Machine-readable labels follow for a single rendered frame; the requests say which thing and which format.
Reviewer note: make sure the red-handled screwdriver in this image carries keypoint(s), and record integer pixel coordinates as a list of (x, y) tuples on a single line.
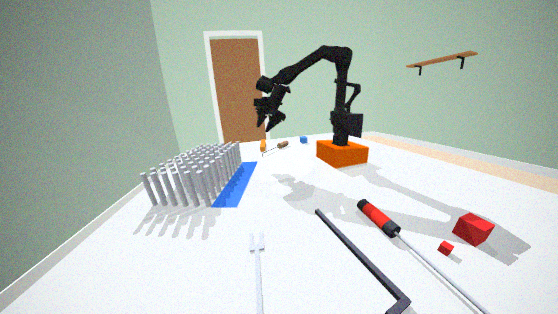
[(392, 230)]

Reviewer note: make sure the blue tape strip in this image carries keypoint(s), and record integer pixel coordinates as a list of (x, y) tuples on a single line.
[(235, 187)]

